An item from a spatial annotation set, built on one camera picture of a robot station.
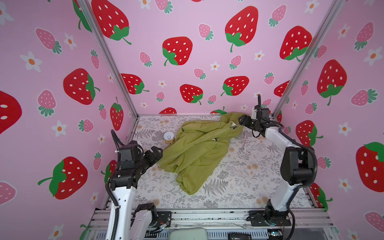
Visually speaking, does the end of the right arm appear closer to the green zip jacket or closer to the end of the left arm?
the green zip jacket

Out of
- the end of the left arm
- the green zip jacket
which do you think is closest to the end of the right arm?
the green zip jacket

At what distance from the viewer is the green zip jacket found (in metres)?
0.88
